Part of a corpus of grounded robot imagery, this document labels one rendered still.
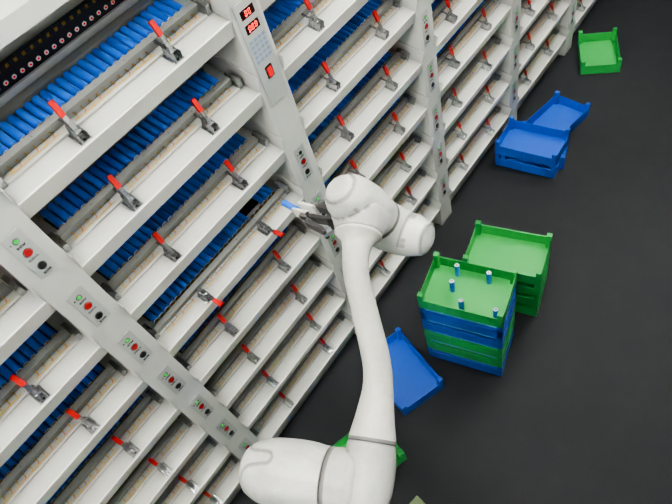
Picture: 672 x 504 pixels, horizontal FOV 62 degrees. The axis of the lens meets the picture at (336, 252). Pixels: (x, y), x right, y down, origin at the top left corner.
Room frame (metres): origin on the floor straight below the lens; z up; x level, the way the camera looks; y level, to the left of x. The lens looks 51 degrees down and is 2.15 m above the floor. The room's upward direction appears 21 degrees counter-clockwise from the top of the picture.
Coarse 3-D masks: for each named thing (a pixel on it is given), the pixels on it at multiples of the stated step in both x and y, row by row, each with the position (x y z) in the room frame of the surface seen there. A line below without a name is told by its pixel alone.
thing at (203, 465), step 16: (208, 448) 0.84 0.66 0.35; (224, 448) 0.82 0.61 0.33; (192, 464) 0.80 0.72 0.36; (208, 464) 0.79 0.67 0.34; (176, 480) 0.76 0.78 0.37; (192, 480) 0.75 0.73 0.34; (208, 480) 0.74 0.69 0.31; (160, 496) 0.73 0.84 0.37; (176, 496) 0.72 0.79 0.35; (192, 496) 0.71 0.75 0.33
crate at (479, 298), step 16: (432, 272) 1.14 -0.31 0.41; (448, 272) 1.12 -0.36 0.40; (464, 272) 1.10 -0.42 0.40; (480, 272) 1.07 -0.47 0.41; (496, 272) 1.03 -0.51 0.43; (512, 272) 0.98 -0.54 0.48; (432, 288) 1.08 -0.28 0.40; (448, 288) 1.06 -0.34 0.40; (464, 288) 1.03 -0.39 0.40; (480, 288) 1.01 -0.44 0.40; (496, 288) 0.99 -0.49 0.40; (512, 288) 0.94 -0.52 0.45; (432, 304) 0.99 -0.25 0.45; (448, 304) 1.00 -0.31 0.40; (464, 304) 0.97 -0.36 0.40; (480, 304) 0.95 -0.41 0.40; (496, 304) 0.93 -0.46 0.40; (480, 320) 0.88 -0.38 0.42; (496, 320) 0.85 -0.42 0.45
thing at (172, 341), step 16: (272, 176) 1.31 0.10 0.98; (288, 192) 1.26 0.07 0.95; (256, 208) 1.23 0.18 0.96; (272, 224) 1.17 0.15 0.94; (256, 240) 1.13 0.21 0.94; (272, 240) 1.14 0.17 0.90; (240, 256) 1.09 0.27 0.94; (256, 256) 1.09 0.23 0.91; (224, 272) 1.05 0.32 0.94; (240, 272) 1.05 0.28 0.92; (208, 288) 1.02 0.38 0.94; (224, 288) 1.00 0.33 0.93; (192, 304) 0.98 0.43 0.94; (208, 304) 0.97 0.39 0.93; (144, 320) 0.97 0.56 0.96; (176, 320) 0.95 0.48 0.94; (192, 320) 0.94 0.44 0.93; (160, 336) 0.92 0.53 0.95; (176, 336) 0.90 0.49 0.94; (176, 352) 0.88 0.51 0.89
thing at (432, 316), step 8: (512, 296) 0.95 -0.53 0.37; (512, 304) 0.94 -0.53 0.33; (424, 312) 1.02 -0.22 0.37; (432, 312) 1.03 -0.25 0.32; (432, 320) 1.00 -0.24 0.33; (440, 320) 0.98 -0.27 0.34; (448, 320) 0.96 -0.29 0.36; (456, 320) 0.94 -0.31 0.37; (464, 320) 0.96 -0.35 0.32; (464, 328) 0.92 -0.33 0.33; (472, 328) 0.90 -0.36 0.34; (480, 328) 0.88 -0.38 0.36; (488, 328) 0.87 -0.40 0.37; (496, 328) 0.88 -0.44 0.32; (504, 328) 0.86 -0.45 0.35; (496, 336) 0.85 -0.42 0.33
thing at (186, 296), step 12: (276, 192) 1.25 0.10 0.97; (264, 204) 1.22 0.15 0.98; (264, 216) 1.19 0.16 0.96; (252, 228) 1.16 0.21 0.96; (240, 240) 1.13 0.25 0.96; (228, 252) 1.09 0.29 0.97; (216, 264) 1.07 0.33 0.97; (204, 276) 1.04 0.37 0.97; (192, 288) 1.01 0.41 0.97; (180, 300) 0.99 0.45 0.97; (168, 312) 0.96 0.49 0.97; (156, 324) 0.94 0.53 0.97
